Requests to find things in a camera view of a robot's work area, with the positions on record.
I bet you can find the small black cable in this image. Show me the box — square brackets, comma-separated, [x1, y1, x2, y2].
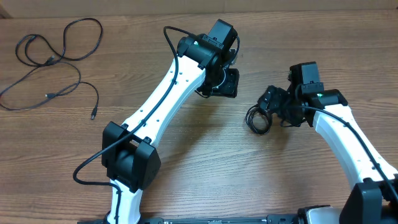
[244, 104, 274, 136]

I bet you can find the thin black cable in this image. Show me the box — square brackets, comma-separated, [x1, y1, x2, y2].
[0, 60, 100, 121]

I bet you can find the thick black usb cable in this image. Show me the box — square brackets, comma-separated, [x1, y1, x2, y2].
[15, 17, 104, 67]

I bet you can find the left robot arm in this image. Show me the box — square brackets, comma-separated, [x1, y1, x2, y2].
[101, 19, 239, 223]

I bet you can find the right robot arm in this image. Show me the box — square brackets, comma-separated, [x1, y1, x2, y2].
[257, 62, 397, 223]

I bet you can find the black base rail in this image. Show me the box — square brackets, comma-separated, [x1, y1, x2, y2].
[77, 204, 343, 224]

